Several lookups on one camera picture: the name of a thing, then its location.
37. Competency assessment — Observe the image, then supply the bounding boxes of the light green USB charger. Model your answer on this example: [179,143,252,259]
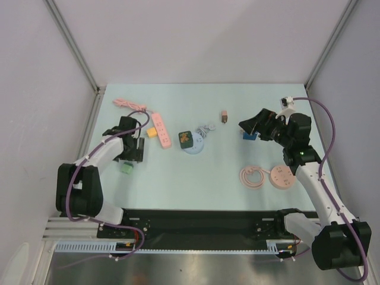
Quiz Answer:
[120,162,134,175]

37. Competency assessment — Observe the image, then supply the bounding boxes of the dark green cube socket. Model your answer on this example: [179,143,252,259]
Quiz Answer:
[178,131,194,149]

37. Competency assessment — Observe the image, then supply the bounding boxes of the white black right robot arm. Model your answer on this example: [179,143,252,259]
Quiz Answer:
[239,109,372,270]

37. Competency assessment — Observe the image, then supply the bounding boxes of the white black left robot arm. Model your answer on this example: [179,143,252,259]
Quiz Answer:
[55,116,144,238]

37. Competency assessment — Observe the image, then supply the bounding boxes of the brown plug adapter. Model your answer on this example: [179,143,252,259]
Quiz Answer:
[221,110,228,124]

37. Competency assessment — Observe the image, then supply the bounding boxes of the yellow plug adapter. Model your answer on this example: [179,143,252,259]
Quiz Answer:
[146,127,158,138]

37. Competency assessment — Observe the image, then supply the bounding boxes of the blue cube socket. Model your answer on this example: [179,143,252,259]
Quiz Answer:
[242,131,258,141]

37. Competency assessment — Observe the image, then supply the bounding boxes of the pink power strip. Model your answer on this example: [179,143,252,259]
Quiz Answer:
[151,113,172,149]

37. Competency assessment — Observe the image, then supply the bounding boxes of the pink round socket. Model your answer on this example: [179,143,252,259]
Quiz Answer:
[269,164,296,190]

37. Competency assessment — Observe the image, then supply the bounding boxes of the light blue round socket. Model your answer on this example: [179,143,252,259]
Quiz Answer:
[183,132,204,155]

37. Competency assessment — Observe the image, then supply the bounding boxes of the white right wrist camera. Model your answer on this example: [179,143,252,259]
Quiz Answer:
[276,96,296,119]

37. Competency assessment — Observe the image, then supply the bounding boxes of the pink bundled strip cable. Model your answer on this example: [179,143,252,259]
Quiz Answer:
[112,98,154,115]

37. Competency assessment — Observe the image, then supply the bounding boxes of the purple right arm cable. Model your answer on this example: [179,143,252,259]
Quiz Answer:
[292,97,371,281]

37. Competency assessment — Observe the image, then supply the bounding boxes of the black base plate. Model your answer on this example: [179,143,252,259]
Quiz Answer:
[59,207,318,249]

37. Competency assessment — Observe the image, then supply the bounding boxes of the aluminium frame rail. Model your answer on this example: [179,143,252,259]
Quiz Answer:
[41,216,102,242]

